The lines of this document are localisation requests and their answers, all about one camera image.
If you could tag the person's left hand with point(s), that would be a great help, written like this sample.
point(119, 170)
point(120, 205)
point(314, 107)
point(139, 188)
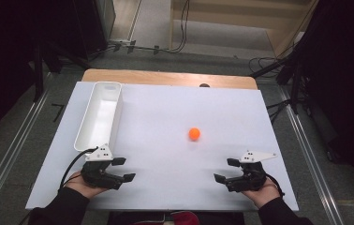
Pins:
point(80, 187)

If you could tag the white power strip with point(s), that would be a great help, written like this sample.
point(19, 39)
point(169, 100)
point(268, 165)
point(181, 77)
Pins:
point(120, 41)

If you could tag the white plastic bin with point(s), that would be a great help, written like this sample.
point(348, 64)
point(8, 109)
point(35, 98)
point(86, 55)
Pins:
point(101, 118)

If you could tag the dark cabinet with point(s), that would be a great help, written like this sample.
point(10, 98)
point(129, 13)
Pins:
point(94, 25)

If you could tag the metal floor rail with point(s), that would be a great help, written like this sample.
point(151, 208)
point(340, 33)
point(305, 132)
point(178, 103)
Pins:
point(12, 150)
point(309, 156)

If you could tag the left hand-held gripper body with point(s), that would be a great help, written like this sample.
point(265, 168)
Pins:
point(98, 178)

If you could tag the red cloth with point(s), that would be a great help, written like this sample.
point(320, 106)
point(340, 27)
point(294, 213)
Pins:
point(181, 218)

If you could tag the person's right hand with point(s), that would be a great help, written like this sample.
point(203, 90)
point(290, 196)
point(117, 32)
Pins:
point(264, 195)

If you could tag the white board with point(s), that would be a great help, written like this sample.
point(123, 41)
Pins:
point(172, 175)

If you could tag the orange ball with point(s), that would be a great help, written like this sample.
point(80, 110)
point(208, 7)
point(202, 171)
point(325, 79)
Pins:
point(194, 133)

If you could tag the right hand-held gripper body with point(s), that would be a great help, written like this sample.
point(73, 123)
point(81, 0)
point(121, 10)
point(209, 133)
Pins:
point(250, 179)

